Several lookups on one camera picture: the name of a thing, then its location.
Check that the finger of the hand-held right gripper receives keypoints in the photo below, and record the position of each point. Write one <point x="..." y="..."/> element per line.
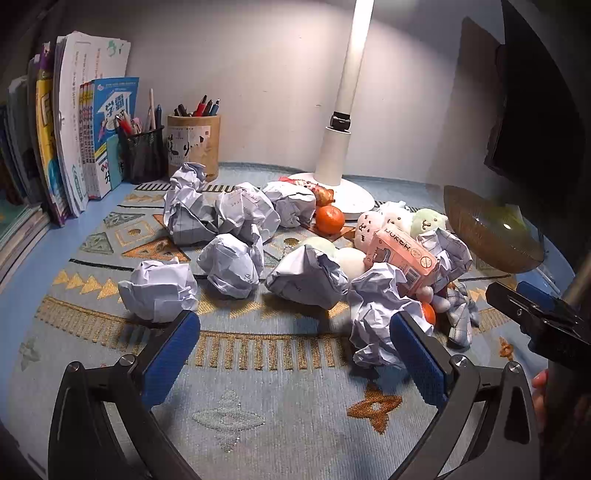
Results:
<point x="535" y="293"/>
<point x="512" y="307"/>

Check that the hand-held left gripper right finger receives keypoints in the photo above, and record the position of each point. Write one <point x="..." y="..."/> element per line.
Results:
<point x="418" y="360"/>

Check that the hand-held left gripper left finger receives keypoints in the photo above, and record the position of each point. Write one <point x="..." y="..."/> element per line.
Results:
<point x="171" y="360"/>

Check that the golden ribbed bowl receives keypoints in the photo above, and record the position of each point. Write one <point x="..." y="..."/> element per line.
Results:
<point x="489" y="235"/>

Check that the pile of paper balls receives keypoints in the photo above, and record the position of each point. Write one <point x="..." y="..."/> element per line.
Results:
<point x="231" y="263"/>

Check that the mandarin orange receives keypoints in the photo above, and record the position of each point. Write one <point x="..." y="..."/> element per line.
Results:
<point x="428" y="314"/>
<point x="330" y="219"/>

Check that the person's right hand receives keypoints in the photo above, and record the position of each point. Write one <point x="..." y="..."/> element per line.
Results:
<point x="539" y="397"/>

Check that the pink round plush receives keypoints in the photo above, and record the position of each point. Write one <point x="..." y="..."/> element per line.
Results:
<point x="436" y="300"/>

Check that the pink cardboard box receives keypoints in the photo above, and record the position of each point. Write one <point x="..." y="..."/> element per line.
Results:
<point x="397" y="256"/>

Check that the patterned woven mat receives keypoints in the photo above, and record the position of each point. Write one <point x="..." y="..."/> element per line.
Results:
<point x="277" y="406"/>

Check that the white round plush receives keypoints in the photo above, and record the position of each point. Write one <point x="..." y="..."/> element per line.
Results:
<point x="351" y="263"/>

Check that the green plush toy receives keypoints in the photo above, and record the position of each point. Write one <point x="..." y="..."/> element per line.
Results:
<point x="427" y="221"/>

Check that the white plush toy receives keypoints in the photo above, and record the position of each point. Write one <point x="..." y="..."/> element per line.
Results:
<point x="397" y="214"/>
<point x="367" y="228"/>

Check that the pale green round plush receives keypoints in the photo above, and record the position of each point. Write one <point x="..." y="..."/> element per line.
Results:
<point x="323" y="244"/>

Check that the orange snack packet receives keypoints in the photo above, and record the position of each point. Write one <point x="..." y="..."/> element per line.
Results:
<point x="321" y="194"/>

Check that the stack of flat books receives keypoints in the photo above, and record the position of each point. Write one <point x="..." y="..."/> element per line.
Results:
<point x="18" y="230"/>

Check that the black mesh pen holder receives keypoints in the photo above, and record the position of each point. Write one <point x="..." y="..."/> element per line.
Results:
<point x="145" y="157"/>

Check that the bamboo pen holder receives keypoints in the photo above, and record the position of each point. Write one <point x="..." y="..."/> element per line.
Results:
<point x="194" y="147"/>

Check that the white desk lamp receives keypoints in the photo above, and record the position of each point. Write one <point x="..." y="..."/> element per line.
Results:
<point x="334" y="152"/>

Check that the bunch of pencils and pens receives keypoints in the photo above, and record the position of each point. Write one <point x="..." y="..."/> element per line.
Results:
<point x="151" y="113"/>

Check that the bunch of red black pens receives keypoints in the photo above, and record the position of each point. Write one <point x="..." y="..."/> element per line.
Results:
<point x="199" y="108"/>

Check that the row of standing books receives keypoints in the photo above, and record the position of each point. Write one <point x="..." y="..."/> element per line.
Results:
<point x="69" y="115"/>

